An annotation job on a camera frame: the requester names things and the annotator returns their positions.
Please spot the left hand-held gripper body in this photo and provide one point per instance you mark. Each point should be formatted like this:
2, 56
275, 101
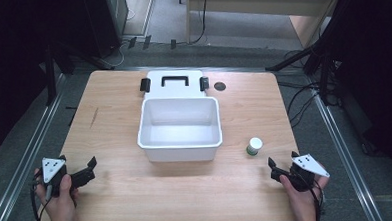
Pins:
53, 168

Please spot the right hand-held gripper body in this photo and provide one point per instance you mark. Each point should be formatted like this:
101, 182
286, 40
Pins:
306, 164

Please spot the small white green bottle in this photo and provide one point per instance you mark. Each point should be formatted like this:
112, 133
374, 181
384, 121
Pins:
254, 145

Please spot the white plastic box with lid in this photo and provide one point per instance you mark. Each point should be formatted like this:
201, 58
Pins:
180, 134

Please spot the person's right hand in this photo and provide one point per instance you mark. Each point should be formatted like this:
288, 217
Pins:
304, 202

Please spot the person's left hand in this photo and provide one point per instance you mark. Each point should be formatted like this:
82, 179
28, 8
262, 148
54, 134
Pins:
61, 208

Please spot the black metal stand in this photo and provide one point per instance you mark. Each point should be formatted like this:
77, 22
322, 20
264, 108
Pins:
323, 75
50, 77

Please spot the dark round table disc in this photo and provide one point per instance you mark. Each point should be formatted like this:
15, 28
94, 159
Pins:
220, 86

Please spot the dark curtain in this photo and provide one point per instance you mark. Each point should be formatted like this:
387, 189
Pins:
15, 65
375, 66

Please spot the black cabinet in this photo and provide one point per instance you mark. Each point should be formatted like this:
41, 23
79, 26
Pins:
105, 21

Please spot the light wooden furniture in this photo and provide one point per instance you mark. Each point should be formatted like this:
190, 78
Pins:
246, 3

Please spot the metal floor rail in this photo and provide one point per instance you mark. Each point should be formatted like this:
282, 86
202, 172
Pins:
26, 164
349, 164

